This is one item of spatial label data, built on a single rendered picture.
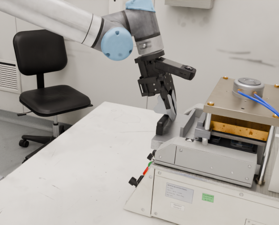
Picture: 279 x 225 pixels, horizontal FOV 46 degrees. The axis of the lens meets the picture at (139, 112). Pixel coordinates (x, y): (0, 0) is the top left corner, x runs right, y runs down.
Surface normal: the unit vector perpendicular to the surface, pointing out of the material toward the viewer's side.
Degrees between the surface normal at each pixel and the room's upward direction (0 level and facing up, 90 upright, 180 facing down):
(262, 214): 90
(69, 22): 88
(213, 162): 90
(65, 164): 0
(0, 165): 0
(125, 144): 0
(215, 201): 90
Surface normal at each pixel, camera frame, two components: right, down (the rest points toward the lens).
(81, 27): 0.25, 0.36
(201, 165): -0.36, 0.35
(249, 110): 0.06, -0.92
